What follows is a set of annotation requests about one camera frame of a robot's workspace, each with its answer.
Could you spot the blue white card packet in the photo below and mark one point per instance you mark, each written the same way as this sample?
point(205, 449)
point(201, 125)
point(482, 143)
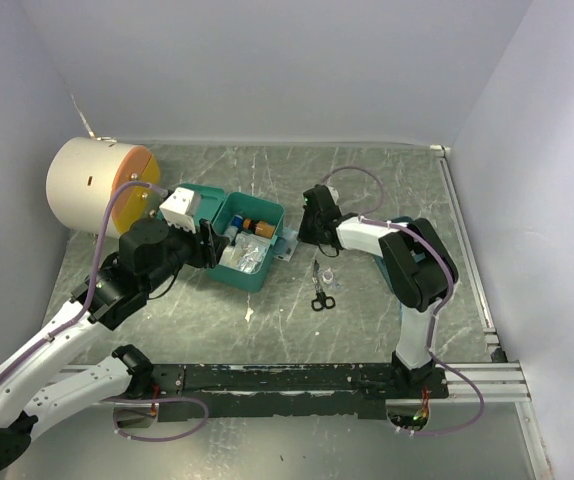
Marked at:
point(287, 247)

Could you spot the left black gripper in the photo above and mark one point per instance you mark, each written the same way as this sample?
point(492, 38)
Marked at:
point(206, 253)

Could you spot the blue white ointment tube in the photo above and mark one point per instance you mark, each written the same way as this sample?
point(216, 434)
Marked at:
point(234, 226)

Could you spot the dark teal divider tray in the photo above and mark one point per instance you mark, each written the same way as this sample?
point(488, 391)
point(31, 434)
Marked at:
point(398, 265)

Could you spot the silver foil packets bag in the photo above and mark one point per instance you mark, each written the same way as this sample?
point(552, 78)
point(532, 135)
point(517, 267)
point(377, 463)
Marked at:
point(247, 254)

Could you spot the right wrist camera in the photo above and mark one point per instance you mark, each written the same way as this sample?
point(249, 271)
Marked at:
point(333, 193)

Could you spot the black handled scissors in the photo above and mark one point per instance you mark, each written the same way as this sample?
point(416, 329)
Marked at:
point(321, 301)

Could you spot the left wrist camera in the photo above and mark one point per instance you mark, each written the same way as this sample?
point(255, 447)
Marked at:
point(180, 207)

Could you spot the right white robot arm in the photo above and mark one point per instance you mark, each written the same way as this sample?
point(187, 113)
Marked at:
point(420, 270)

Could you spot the brown medicine bottle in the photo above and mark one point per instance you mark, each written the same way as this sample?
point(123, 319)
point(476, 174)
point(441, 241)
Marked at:
point(259, 228)

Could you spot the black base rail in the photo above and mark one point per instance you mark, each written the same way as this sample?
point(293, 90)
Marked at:
point(289, 390)

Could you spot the aluminium frame rail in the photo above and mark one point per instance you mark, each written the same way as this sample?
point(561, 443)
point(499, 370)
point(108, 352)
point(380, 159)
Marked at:
point(500, 381)

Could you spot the white cylinder drum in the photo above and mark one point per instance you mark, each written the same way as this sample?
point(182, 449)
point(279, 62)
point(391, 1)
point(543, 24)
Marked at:
point(84, 175)

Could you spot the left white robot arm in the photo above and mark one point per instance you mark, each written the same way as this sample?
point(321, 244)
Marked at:
point(118, 286)

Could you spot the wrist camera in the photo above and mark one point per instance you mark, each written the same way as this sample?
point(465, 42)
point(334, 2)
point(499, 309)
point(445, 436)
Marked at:
point(180, 207)
point(333, 193)

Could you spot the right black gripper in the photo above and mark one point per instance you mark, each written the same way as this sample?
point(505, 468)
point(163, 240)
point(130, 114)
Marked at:
point(303, 235)

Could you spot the teal medicine kit box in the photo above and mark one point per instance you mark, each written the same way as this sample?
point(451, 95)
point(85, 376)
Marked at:
point(218, 207)

